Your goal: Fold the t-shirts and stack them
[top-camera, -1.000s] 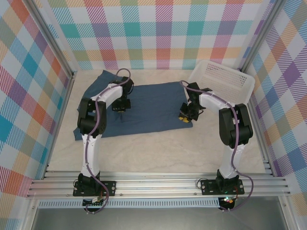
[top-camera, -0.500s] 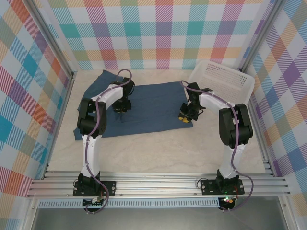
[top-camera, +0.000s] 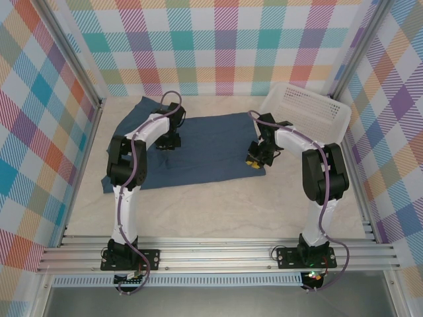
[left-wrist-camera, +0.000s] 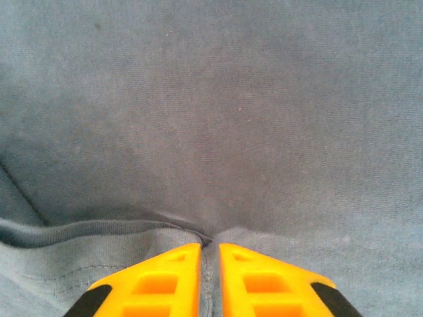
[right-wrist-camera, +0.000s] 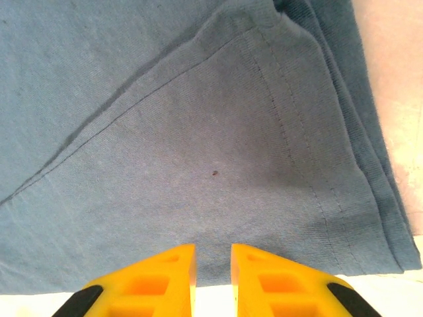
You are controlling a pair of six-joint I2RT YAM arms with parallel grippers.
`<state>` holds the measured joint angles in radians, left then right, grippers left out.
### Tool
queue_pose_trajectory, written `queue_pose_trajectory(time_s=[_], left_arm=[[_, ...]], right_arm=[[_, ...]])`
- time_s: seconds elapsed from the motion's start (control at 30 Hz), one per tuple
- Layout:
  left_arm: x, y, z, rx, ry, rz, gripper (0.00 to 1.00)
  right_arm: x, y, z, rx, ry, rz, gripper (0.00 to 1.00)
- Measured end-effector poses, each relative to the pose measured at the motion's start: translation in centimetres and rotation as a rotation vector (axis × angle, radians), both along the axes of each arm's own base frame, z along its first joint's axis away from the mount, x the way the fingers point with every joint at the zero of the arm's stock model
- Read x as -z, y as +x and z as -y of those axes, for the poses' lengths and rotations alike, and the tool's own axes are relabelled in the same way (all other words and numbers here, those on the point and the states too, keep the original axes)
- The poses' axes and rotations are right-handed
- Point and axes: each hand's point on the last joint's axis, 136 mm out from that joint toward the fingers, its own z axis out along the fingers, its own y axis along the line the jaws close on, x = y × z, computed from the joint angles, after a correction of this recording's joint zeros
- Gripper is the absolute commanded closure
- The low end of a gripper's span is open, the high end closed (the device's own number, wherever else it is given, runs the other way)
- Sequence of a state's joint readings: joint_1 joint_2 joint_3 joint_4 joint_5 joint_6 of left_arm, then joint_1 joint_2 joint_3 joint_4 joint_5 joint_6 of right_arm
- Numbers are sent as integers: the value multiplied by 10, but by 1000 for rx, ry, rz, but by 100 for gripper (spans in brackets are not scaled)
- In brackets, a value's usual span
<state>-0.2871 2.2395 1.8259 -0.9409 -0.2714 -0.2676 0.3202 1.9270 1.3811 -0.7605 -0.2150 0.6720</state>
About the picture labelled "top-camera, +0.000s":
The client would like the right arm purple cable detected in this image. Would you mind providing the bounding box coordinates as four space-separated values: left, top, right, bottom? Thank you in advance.
247 110 352 293

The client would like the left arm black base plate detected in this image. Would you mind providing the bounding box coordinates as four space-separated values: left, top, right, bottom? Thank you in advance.
100 248 162 272

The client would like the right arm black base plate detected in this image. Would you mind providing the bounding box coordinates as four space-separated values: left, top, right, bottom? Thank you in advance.
276 247 338 270

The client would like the grey metal sheet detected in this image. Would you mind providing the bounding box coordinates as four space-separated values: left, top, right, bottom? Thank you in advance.
42 285 397 317

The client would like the long aluminium mounting rail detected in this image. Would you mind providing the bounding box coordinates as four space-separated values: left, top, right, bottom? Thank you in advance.
36 234 403 274

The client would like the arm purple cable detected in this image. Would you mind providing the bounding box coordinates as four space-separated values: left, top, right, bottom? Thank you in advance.
116 90 184 296
247 110 352 293

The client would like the white slotted cable duct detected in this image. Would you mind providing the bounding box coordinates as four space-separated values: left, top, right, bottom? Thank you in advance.
52 271 304 289

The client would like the small black controller board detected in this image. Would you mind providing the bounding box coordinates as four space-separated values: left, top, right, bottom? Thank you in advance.
114 272 146 285
303 270 325 284

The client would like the white perforated plastic basket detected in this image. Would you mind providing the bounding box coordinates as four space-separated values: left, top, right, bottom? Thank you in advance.
259 83 353 145

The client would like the aluminium side rail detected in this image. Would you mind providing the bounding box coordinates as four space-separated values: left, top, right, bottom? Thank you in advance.
58 104 104 247
340 137 379 245

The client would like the blue t-shirt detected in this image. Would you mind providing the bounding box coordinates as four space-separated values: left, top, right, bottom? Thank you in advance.
100 95 268 195

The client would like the aluminium frame post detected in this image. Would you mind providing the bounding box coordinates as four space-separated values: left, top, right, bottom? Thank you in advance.
32 0 107 110
328 0 396 100

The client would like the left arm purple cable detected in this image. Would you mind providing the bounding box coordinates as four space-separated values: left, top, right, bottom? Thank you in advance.
116 90 184 296

